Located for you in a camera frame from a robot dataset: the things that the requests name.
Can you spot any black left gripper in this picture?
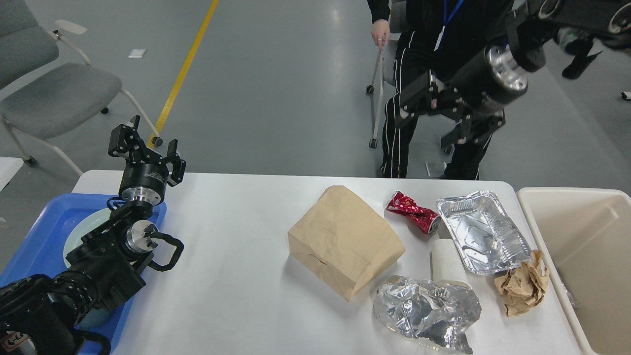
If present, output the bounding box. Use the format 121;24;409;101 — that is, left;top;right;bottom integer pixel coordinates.
108;115;186;206

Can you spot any clear floor plate left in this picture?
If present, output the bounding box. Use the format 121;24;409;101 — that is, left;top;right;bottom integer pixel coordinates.
424;160;447;178

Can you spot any blue lanyard badge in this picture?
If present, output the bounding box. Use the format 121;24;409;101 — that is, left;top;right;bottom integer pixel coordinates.
433;0;464;52

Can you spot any green plate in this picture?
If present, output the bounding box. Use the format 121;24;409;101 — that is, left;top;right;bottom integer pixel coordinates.
62;208;111;268

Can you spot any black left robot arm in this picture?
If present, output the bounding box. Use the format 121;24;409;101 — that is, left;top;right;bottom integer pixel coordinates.
0;115;186;355

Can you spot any crumpled aluminium foil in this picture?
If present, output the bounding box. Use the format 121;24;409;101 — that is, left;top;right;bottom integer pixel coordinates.
373;276;482;355

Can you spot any grey office chair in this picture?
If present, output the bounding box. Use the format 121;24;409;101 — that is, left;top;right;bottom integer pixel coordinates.
0;0;149;175

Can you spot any red snack wrapper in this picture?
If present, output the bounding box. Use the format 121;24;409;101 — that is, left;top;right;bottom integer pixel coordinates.
386;191;440;235

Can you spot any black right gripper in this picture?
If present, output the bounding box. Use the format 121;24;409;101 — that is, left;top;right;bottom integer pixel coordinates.
394;44;528;148

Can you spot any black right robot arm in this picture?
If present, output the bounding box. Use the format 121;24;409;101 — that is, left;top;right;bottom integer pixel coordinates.
396;0;630;151

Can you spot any blue plastic tray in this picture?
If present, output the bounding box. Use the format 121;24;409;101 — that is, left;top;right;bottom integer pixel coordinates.
0;193;167;355

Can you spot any crumpled brown paper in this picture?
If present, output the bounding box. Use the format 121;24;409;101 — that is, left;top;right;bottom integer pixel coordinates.
494;249;550;317

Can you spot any seated person in black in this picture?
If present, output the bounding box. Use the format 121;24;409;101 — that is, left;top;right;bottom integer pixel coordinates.
380;0;514;179

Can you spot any brown paper bag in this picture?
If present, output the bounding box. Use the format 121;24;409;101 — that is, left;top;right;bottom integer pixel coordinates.
288;185;406;301

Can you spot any teal mug yellow inside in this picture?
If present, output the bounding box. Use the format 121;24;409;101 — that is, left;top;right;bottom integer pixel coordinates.
74;307;117;332

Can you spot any beige plastic bin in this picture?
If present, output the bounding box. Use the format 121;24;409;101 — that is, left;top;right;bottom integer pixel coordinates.
518;188;631;355

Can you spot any white paper scrap on floor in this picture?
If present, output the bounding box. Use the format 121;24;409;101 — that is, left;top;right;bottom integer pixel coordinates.
128;48;147;59

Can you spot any aluminium foil tray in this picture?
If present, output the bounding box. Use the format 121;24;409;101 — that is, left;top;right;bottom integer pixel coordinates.
437;190;531;276

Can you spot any white chair under person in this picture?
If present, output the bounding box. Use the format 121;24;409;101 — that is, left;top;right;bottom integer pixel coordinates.
365;0;454;149

